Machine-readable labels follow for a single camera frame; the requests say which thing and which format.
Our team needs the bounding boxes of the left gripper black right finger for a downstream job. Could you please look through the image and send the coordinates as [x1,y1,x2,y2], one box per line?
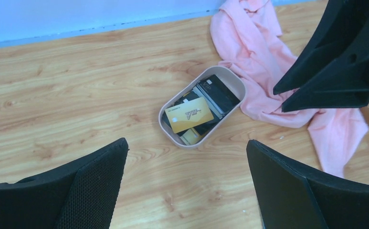
[246,140,369,229]

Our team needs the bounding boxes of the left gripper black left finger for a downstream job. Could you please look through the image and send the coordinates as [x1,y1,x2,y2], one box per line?
[0,138,129,229]

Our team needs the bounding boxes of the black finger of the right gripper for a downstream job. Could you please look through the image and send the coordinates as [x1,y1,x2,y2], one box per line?
[281,17,369,112]
[273,0,369,94]

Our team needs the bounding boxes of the gold card lower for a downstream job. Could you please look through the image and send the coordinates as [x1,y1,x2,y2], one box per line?
[180,128,204,146]

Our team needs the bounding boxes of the gold card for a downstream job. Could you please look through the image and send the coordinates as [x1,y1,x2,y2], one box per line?
[165,97,214,134]
[180,128,204,146]

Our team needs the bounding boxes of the pink cloth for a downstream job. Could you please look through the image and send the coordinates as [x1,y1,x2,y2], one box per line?
[210,0,369,178]

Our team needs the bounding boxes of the pink oval tray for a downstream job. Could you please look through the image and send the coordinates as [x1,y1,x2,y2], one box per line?
[158,66,246,149]

